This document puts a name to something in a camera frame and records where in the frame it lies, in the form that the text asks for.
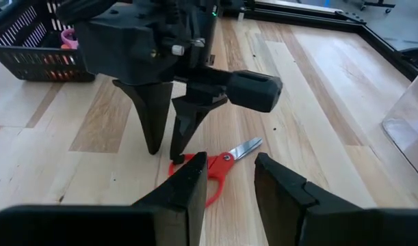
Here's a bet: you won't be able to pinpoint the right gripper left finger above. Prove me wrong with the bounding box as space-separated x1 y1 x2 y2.
0 152 209 246

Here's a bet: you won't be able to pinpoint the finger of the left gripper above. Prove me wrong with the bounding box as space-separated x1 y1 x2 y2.
170 97 228 165
112 81 174 155

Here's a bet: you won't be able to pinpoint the clear plastic bin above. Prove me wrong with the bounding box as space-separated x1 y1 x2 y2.
382 64 418 185

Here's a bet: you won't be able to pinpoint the black slotted plastic basket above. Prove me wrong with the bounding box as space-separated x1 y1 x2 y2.
0 0 96 83

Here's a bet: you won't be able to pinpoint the red scissors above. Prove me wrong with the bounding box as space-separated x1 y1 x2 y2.
168 137 263 208

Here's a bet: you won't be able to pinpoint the black aluminium table frame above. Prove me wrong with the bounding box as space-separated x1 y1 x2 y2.
220 0 418 82

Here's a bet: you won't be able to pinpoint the black frame clamp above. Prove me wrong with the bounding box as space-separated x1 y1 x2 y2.
400 46 418 69

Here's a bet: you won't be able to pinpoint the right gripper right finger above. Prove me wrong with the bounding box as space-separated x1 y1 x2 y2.
254 152 418 246

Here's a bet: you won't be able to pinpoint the black chair base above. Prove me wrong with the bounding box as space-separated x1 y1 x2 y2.
361 0 397 14

